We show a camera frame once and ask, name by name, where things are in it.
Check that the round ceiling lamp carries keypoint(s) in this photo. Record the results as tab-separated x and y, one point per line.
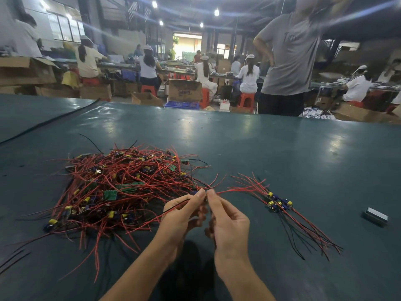
217	12
154	4

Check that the person's right hand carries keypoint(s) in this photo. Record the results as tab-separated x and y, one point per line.
230	232

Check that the small black grey block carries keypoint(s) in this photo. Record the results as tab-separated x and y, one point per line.
376	216

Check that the yellow sack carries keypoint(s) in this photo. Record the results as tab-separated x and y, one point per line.
71	79

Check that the blue plastic crate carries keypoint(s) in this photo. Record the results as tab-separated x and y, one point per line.
182	105

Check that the dark green table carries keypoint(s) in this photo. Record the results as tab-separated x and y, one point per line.
326	159

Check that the heap of black white items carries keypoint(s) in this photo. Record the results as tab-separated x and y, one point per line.
315	113

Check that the person's left hand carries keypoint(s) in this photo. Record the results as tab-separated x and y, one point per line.
178	219

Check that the grid window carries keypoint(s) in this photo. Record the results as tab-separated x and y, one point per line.
66	27

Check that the person's left forearm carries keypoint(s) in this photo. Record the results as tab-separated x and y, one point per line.
135	276

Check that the red plastic stool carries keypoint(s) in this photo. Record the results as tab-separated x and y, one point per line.
91	80
149	90
356	104
247	100
205	97

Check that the large open cardboard box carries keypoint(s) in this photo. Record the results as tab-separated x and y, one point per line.
28	70

